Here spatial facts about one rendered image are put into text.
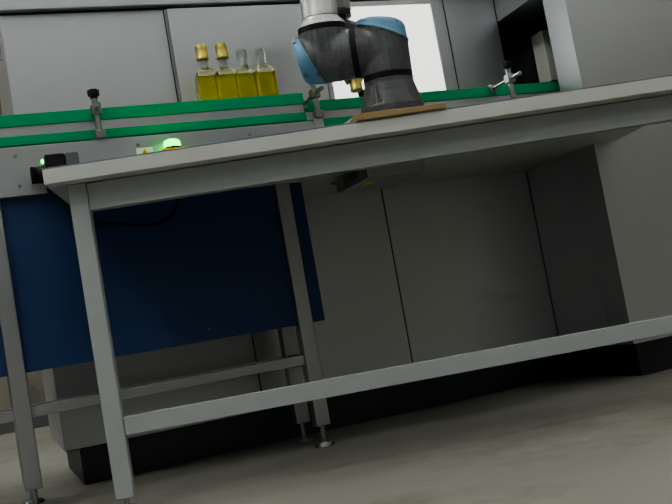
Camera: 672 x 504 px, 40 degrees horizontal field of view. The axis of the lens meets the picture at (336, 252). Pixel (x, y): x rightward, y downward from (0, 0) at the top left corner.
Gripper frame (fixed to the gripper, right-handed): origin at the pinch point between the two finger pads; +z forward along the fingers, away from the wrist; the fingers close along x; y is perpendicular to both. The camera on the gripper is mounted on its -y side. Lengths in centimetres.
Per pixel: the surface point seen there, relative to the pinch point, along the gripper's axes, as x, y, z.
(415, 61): -40.9, 20.9, -12.7
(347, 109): -4.2, 11.9, 5.4
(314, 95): 12.7, 2.6, 3.8
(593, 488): 44, -102, 98
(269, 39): 7.0, 30.4, -22.5
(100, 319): 87, -12, 57
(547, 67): -87, 8, -7
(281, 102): 20.9, 7.0, 4.4
